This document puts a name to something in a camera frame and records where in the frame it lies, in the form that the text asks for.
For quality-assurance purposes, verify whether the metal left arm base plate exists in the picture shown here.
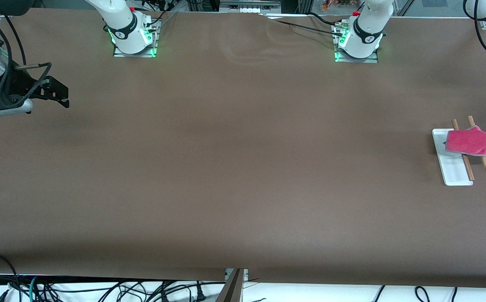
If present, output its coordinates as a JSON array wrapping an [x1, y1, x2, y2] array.
[[334, 24, 379, 64]]

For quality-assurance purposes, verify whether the brown post with metal bracket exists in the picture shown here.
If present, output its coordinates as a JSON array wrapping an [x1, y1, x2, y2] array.
[[216, 268, 249, 302]]

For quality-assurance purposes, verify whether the white rectangular tray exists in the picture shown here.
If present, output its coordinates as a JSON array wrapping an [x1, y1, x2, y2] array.
[[431, 116, 486, 186]]

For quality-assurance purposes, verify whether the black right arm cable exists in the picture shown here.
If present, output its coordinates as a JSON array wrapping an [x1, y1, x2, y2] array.
[[0, 12, 53, 106]]

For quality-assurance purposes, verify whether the long black table cable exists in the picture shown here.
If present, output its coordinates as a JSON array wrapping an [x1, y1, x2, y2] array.
[[267, 18, 345, 37]]

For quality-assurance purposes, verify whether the red towel with grey trim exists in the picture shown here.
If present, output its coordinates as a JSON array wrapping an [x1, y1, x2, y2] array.
[[444, 125, 486, 164]]

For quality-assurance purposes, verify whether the short black table cable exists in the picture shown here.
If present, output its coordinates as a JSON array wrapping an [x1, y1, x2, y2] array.
[[307, 12, 345, 26]]

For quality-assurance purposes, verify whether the grey power strip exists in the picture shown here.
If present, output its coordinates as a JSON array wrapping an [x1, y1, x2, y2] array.
[[219, 0, 282, 13]]

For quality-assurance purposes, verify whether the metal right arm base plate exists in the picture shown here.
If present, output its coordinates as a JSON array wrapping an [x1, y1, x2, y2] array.
[[113, 19, 160, 58]]

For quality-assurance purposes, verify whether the black cable with plug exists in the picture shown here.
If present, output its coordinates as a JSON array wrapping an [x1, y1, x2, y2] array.
[[159, 282, 211, 302]]

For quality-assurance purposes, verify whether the white flat strip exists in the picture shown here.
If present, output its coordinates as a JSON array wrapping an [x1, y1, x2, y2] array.
[[265, 13, 311, 20]]

